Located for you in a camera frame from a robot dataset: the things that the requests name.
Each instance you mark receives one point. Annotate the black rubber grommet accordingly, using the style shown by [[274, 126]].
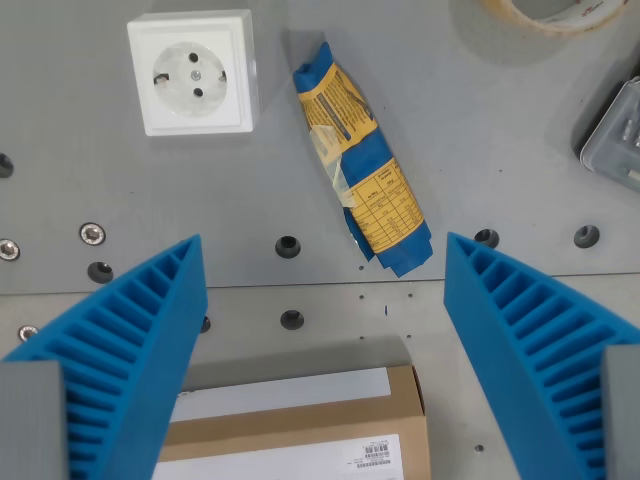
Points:
[[486, 238], [586, 236]]

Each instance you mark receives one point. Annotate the silver hex bolt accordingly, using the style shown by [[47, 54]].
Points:
[[8, 249], [92, 233], [27, 332]]

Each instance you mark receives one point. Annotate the white wall socket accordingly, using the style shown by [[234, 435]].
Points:
[[190, 75]]

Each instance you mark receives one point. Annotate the blue and yellow snack bag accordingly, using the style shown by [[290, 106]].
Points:
[[370, 170]]

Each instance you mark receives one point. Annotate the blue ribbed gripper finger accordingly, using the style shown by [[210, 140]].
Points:
[[140, 340], [505, 350]]

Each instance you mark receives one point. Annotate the brown cardboard box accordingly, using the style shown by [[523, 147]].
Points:
[[310, 425]]

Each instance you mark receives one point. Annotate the roll of beige adhesive tape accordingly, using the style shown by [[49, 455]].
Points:
[[550, 20]]

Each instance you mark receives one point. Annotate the clear plastic screw box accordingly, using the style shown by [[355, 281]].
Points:
[[617, 140]]

